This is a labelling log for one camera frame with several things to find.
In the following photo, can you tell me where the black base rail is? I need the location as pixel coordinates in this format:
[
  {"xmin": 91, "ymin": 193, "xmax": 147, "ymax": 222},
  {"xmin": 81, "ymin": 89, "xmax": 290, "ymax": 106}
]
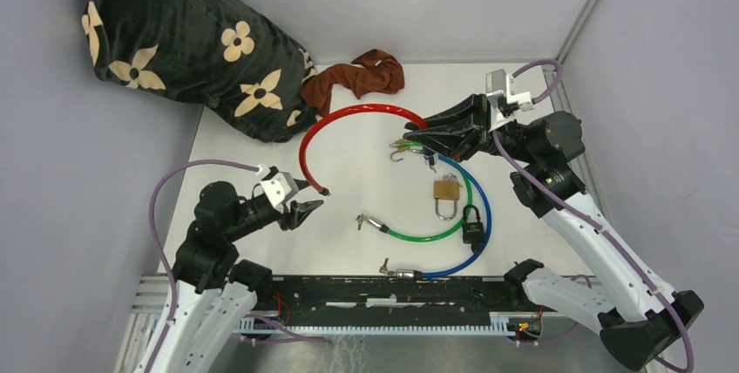
[{"xmin": 256, "ymin": 275, "xmax": 539, "ymax": 327}]

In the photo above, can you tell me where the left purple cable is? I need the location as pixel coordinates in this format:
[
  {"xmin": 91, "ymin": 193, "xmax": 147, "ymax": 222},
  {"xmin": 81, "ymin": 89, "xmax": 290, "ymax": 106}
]
[{"xmin": 141, "ymin": 159, "xmax": 261, "ymax": 373}]

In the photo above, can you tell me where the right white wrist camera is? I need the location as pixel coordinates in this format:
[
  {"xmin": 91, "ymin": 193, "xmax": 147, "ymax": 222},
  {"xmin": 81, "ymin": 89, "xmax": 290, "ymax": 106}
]
[{"xmin": 485, "ymin": 69, "xmax": 534, "ymax": 118}]

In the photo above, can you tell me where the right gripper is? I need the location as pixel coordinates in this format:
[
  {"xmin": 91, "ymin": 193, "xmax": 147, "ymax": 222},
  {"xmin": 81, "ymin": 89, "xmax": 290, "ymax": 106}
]
[{"xmin": 405, "ymin": 92, "xmax": 539, "ymax": 163}]

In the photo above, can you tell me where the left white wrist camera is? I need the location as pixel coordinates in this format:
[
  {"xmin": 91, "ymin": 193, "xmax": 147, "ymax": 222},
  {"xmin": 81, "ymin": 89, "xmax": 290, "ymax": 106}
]
[{"xmin": 259, "ymin": 166, "xmax": 299, "ymax": 210}]

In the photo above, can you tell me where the blue cable lock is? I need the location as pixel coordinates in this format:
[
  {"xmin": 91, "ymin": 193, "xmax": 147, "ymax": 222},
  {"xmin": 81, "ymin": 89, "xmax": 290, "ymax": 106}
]
[{"xmin": 379, "ymin": 151, "xmax": 493, "ymax": 280}]

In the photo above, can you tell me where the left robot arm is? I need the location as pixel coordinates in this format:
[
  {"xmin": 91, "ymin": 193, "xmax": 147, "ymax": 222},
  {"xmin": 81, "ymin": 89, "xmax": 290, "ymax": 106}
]
[{"xmin": 136, "ymin": 172, "xmax": 323, "ymax": 372}]

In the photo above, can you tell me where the red cable lock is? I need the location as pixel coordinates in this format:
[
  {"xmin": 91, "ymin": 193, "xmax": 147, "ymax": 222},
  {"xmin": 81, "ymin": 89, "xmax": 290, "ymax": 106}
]
[{"xmin": 298, "ymin": 103, "xmax": 429, "ymax": 197}]

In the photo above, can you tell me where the white cable duct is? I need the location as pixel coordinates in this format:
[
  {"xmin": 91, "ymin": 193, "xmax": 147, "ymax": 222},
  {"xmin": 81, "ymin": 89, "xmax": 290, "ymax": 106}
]
[{"xmin": 239, "ymin": 311, "xmax": 515, "ymax": 338}]

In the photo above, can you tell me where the aluminium frame rail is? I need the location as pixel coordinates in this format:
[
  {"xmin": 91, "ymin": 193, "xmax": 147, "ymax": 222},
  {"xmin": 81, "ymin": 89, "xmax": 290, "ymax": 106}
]
[{"xmin": 541, "ymin": 0, "xmax": 656, "ymax": 318}]

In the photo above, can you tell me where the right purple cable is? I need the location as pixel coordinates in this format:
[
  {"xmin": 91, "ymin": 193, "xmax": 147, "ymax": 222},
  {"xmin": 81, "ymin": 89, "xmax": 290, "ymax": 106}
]
[{"xmin": 491, "ymin": 58, "xmax": 694, "ymax": 373}]

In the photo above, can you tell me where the black padlock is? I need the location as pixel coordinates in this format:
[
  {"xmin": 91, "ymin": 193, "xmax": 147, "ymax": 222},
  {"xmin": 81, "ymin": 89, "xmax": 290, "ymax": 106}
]
[{"xmin": 462, "ymin": 204, "xmax": 485, "ymax": 248}]

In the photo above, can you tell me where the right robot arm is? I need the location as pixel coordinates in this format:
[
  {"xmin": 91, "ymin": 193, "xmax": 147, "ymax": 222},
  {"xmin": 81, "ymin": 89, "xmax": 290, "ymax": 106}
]
[{"xmin": 404, "ymin": 93, "xmax": 704, "ymax": 372}]

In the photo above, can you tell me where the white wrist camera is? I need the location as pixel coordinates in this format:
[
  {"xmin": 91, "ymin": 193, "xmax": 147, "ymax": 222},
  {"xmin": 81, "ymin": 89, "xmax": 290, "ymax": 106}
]
[
  {"xmin": 485, "ymin": 69, "xmax": 534, "ymax": 118},
  {"xmin": 259, "ymin": 166, "xmax": 299, "ymax": 210}
]

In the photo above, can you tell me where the green cable lock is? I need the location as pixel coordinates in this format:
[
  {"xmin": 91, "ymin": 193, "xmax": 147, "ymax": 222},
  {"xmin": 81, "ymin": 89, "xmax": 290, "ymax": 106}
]
[{"xmin": 356, "ymin": 156, "xmax": 473, "ymax": 243}]

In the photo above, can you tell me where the black floral plush blanket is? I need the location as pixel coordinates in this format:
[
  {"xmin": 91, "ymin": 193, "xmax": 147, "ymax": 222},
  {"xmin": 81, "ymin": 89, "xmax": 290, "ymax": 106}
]
[{"xmin": 81, "ymin": 0, "xmax": 317, "ymax": 143}]

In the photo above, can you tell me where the small brass padlock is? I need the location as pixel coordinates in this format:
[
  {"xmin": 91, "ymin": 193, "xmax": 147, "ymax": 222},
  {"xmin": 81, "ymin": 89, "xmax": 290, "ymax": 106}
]
[{"xmin": 389, "ymin": 139, "xmax": 415, "ymax": 162}]

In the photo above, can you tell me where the purple cable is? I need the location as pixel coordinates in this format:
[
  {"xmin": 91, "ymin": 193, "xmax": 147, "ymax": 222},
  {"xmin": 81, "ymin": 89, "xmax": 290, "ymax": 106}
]
[
  {"xmin": 141, "ymin": 159, "xmax": 261, "ymax": 373},
  {"xmin": 491, "ymin": 58, "xmax": 694, "ymax": 373}
]

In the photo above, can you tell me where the brown towel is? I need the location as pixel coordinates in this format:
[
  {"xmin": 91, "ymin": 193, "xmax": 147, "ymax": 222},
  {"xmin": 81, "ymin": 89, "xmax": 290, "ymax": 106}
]
[{"xmin": 300, "ymin": 49, "xmax": 405, "ymax": 117}]

